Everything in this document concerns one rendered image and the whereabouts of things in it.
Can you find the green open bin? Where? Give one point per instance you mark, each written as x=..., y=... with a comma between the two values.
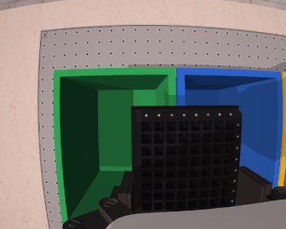
x=92, y=128

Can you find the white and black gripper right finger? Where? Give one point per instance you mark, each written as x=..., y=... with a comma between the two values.
x=253, y=188

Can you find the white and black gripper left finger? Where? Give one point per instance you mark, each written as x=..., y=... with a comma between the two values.
x=110, y=208

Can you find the black well plate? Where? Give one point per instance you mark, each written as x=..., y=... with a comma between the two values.
x=163, y=143

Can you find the blue bin with label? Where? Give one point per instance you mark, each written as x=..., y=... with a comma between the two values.
x=259, y=95

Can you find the grey perforated base plate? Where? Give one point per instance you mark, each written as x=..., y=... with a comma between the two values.
x=137, y=46

